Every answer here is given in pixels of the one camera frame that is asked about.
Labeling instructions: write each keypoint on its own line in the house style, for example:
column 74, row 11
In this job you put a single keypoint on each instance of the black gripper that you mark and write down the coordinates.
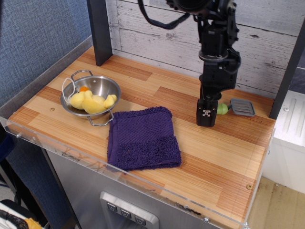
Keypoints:
column 206, row 113

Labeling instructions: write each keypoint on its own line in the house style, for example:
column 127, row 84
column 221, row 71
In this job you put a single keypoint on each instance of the green and grey spatula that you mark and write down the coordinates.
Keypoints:
column 238, row 107

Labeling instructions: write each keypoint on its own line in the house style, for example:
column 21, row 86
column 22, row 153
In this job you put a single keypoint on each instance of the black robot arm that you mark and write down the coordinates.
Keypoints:
column 217, row 33

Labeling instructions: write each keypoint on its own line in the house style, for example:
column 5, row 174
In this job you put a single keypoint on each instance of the purple folded cloth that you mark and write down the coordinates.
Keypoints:
column 143, row 139

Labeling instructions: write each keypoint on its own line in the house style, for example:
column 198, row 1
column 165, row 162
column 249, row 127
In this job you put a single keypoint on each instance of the white side cabinet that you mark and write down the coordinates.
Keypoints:
column 285, row 160

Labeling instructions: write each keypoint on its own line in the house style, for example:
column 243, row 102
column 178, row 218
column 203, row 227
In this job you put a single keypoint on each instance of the yellow plush duck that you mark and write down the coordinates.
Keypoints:
column 91, row 103

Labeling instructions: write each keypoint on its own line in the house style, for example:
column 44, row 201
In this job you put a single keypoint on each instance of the clear acrylic table guard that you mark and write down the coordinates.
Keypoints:
column 213, row 187

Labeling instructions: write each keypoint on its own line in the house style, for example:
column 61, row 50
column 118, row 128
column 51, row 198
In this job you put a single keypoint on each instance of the steel button control panel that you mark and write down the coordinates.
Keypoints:
column 120, row 214

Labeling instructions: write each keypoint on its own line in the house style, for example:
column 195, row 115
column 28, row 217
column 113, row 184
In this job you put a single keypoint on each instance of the black right frame post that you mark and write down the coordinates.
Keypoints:
column 289, row 73

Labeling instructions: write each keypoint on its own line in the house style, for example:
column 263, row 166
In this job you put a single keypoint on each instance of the black frame post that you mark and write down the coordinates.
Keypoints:
column 100, row 30
column 289, row 73

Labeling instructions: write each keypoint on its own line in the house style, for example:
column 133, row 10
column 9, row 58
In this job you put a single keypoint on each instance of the black left frame post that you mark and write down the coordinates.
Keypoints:
column 100, row 30

